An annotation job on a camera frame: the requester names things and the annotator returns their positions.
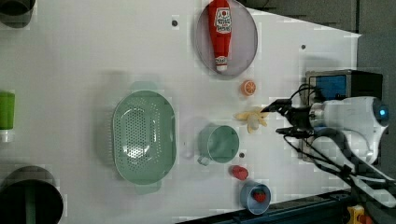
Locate red ketchup bottle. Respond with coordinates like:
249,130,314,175
208,0,232,72

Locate green bottle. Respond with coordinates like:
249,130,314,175
0,91,15,143

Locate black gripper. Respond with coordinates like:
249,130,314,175
262,99,313,137

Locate orange half slice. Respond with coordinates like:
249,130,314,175
240,80,256,96

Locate yellow orange object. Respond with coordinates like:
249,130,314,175
347,205,373,224

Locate black round container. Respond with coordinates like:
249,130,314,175
0,165,64,224

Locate green perforated colander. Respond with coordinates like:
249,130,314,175
112,81,177,195

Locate blue cup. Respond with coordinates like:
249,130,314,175
239,180,272,215

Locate dark cylinder top left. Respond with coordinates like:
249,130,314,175
0,0,36,28

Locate green mug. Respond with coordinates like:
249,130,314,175
197,124,239,166

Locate toaster oven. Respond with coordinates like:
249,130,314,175
305,70,389,164

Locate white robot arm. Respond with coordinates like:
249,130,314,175
263,96,395,208

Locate peeled plush banana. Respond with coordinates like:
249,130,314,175
233,107,269,133

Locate strawberry inside blue cup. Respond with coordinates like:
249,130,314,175
252,189,266,203

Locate red strawberry on table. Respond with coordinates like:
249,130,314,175
231,165,248,181

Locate grey round plate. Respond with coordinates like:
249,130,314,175
194,0,258,76

